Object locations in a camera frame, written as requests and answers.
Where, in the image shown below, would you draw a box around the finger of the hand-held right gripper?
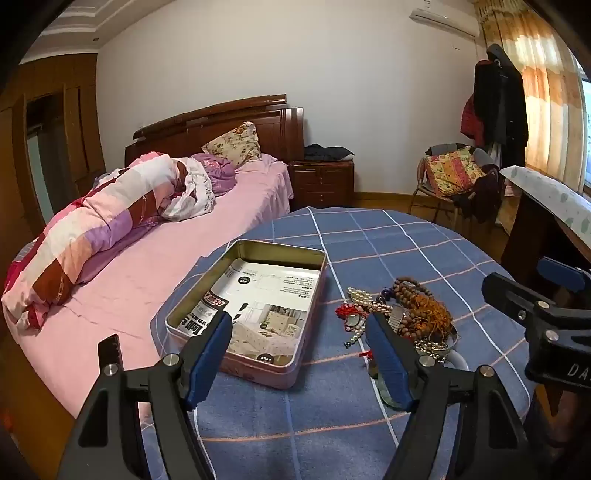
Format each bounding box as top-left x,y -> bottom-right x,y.
481,273 -> 561,326
537,257 -> 591,296

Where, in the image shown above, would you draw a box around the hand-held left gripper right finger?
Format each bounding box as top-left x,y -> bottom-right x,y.
365,313 -> 536,480

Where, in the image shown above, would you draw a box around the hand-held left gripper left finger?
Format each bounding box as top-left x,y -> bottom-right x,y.
58,314 -> 234,480

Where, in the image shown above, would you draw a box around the pink metal tin box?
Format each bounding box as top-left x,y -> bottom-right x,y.
165,239 -> 328,377

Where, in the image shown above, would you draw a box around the silver engraved bangle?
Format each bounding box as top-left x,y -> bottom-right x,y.
414,323 -> 461,354

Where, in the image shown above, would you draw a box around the brown wooden bead bracelet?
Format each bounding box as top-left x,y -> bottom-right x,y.
392,276 -> 455,343

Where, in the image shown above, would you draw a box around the dark wooden desk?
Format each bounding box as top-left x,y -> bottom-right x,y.
501,185 -> 591,301

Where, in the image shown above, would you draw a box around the white patterned desk cover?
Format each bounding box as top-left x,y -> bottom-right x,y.
500,165 -> 591,241

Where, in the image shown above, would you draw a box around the printed paper leaflet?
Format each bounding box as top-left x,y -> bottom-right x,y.
178,258 -> 321,365

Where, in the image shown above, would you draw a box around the dark garment on chair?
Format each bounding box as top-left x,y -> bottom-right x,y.
451,174 -> 505,223

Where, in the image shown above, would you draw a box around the bed with pink sheet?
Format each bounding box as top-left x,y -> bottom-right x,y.
2,154 -> 296,416

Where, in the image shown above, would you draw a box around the blue plaid tablecloth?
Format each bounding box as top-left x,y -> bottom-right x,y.
141,206 -> 532,480

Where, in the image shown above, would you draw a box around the rattan chair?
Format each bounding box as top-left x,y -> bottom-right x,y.
410,154 -> 465,224

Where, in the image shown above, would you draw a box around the colourful patchwork cushion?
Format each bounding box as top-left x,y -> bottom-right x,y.
424,147 -> 486,198

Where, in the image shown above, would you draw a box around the pink patchwork quilt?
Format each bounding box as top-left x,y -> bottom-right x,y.
2,154 -> 214,329

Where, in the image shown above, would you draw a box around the red hanging jacket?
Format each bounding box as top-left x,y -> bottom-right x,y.
460,95 -> 483,140

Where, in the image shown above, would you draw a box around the purple blanket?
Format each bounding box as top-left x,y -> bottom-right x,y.
190,154 -> 239,198

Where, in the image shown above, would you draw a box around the black hanging coat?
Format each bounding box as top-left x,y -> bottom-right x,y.
473,44 -> 528,160

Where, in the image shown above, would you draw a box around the orange patterned curtain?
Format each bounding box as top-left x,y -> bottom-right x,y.
475,0 -> 588,195

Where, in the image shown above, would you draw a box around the dark wooden nightstand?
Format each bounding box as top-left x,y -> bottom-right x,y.
288,159 -> 355,214

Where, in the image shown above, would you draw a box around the floral pillow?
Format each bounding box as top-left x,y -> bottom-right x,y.
202,121 -> 262,168

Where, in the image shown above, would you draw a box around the dark folded clothes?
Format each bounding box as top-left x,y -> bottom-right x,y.
304,144 -> 355,162

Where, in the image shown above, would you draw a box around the dark wooden headboard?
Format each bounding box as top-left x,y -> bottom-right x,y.
124,95 -> 304,162

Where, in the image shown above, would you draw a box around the brown wooden wardrobe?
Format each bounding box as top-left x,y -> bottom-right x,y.
0,53 -> 108,241

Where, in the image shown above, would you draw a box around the white air conditioner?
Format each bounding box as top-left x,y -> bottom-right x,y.
409,7 -> 481,38

